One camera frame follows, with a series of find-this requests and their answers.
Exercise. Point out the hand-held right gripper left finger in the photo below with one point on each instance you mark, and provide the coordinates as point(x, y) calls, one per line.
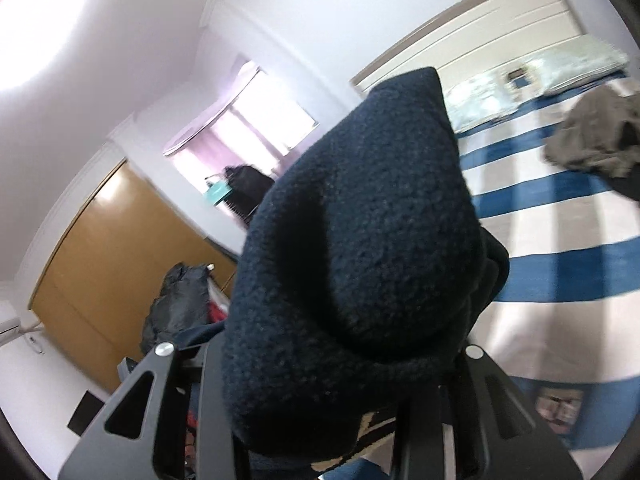
point(130, 460)

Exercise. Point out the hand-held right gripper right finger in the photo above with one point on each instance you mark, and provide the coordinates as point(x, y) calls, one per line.
point(515, 460)

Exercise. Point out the navy and white varsity jacket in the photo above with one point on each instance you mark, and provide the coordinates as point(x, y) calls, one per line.
point(360, 240)

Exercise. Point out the black panel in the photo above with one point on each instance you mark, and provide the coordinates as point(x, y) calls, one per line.
point(85, 412)

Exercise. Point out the patterned storage box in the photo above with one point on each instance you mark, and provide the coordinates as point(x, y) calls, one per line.
point(560, 410)

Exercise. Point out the black garment pile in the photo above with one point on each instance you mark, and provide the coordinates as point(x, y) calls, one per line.
point(175, 305)

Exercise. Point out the red cloth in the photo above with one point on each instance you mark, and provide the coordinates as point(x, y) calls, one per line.
point(217, 307)

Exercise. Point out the white air conditioner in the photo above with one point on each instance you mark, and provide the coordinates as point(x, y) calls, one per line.
point(9, 327)

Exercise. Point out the wooden wardrobe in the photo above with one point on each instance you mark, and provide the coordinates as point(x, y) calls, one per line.
point(110, 260)

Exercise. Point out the blue and white striped blanket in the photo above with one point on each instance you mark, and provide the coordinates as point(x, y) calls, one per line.
point(550, 240)

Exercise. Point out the teal box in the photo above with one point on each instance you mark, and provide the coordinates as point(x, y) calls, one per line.
point(217, 192)

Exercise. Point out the black bag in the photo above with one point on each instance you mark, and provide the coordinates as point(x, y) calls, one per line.
point(247, 190)

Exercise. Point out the grey-brown garment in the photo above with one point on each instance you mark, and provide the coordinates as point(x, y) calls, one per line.
point(590, 130)

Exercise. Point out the pink window curtain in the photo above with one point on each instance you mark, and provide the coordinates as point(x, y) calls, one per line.
point(240, 120)

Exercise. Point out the white patterned pillow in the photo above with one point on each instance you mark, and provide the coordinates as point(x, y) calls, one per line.
point(480, 100)
point(575, 62)

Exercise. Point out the white headboard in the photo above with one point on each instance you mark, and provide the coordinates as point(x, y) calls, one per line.
point(475, 30)

